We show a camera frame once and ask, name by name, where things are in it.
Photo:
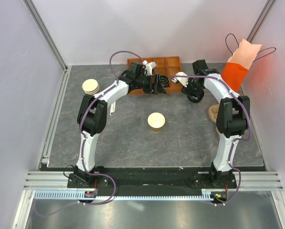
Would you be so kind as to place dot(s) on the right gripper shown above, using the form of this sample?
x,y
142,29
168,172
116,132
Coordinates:
x,y
186,90

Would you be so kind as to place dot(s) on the orange paper bag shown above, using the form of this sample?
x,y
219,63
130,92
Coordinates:
x,y
238,65

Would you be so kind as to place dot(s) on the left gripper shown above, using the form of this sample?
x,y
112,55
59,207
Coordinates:
x,y
158,88

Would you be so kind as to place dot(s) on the wooden compartment tray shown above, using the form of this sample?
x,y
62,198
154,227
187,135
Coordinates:
x,y
168,66

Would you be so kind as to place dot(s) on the white cable duct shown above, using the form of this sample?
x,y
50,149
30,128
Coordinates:
x,y
88,195

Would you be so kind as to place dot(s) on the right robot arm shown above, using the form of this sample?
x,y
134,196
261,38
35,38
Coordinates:
x,y
231,122

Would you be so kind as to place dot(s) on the green yellow rolled tie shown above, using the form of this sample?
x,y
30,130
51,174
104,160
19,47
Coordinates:
x,y
164,81

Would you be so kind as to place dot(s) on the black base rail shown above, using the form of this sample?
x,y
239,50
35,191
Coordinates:
x,y
153,181

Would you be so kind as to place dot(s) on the cardboard cup carrier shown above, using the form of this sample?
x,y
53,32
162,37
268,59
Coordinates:
x,y
213,112

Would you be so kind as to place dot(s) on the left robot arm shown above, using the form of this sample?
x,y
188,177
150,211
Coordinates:
x,y
92,116

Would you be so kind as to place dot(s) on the stack of black lids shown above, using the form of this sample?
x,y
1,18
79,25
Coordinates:
x,y
195,98

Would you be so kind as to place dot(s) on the stack of paper cups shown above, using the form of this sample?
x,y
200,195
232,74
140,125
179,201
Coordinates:
x,y
90,86

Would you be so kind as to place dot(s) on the single brown paper cup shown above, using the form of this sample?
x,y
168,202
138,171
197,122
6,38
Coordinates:
x,y
156,122

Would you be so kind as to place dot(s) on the white wrapped straw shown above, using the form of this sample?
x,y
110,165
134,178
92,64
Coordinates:
x,y
113,108

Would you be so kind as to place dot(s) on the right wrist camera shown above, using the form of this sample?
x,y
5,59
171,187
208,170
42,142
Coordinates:
x,y
181,78

